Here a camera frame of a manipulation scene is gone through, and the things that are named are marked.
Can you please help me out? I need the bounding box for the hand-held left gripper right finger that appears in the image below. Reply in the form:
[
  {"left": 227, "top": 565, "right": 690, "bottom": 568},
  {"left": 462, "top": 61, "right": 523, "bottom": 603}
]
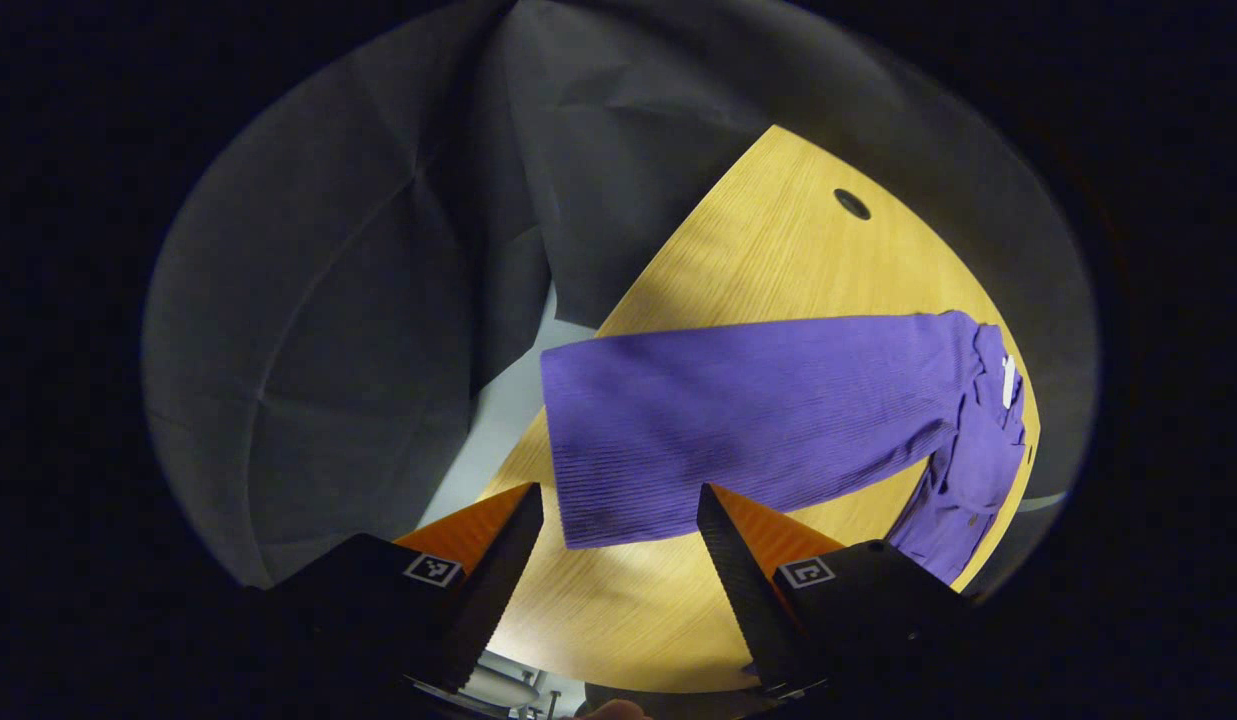
[{"left": 696, "top": 483, "right": 979, "bottom": 699}]

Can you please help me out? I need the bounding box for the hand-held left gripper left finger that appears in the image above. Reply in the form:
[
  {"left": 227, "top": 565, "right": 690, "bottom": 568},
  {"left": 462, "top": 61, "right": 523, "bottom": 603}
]
[{"left": 268, "top": 482, "right": 545, "bottom": 696}]

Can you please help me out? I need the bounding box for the purple knit garment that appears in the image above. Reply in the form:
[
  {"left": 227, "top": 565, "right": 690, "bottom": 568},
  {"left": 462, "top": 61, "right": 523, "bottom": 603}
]
[{"left": 540, "top": 310, "right": 1029, "bottom": 586}]

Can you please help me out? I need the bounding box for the grey round chair base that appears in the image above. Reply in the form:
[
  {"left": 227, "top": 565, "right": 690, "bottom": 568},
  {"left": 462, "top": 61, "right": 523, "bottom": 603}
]
[{"left": 468, "top": 650, "right": 589, "bottom": 720}]

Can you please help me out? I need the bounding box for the black backdrop cloth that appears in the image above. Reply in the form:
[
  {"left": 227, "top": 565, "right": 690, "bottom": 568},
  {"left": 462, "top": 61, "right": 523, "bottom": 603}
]
[{"left": 143, "top": 0, "right": 1099, "bottom": 591}]

